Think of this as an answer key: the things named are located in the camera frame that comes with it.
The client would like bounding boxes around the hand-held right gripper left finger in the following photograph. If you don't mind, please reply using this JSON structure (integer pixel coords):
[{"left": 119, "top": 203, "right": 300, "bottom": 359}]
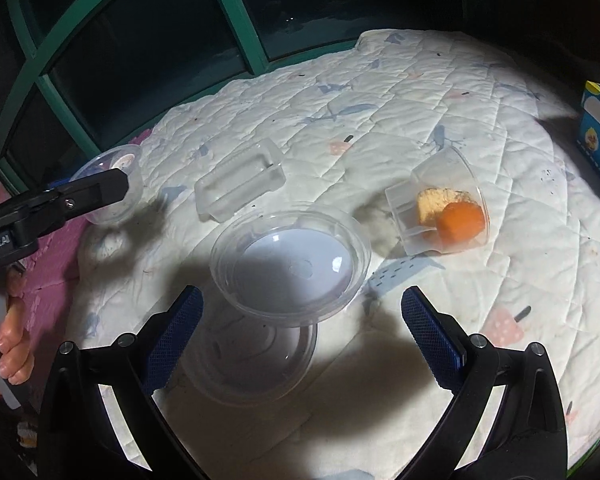
[{"left": 37, "top": 285, "right": 204, "bottom": 480}]

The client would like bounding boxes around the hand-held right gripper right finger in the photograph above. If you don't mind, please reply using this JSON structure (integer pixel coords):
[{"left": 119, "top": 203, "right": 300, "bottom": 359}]
[{"left": 401, "top": 286, "right": 568, "bottom": 480}]

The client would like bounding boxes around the small clear plastic cup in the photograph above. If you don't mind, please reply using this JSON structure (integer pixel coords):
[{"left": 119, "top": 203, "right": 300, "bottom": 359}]
[{"left": 69, "top": 144, "right": 144, "bottom": 226}]

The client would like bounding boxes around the clear rectangular plastic container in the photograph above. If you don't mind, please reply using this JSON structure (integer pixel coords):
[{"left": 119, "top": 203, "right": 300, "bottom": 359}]
[{"left": 194, "top": 137, "right": 286, "bottom": 223}]

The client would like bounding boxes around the clear cup with food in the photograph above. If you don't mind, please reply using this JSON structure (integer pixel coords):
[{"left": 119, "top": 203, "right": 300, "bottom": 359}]
[{"left": 384, "top": 146, "right": 491, "bottom": 257}]

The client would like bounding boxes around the person's left hand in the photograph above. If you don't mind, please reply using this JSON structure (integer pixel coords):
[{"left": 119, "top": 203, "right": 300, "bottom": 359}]
[{"left": 0, "top": 280, "right": 35, "bottom": 386}]

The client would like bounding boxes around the orange food piece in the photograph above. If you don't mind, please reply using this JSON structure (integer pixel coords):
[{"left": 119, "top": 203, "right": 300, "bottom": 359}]
[{"left": 437, "top": 202, "right": 485, "bottom": 245}]

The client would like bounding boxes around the yellow cake piece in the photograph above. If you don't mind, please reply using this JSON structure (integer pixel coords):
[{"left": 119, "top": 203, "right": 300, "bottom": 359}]
[{"left": 416, "top": 187, "right": 473, "bottom": 228}]

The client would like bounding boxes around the white quilted blanket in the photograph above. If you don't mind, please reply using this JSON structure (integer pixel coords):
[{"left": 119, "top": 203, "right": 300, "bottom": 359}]
[{"left": 72, "top": 30, "right": 600, "bottom": 480}]

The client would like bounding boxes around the green window frame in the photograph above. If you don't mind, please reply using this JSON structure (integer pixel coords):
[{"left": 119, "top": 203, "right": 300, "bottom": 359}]
[{"left": 0, "top": 0, "right": 366, "bottom": 181}]

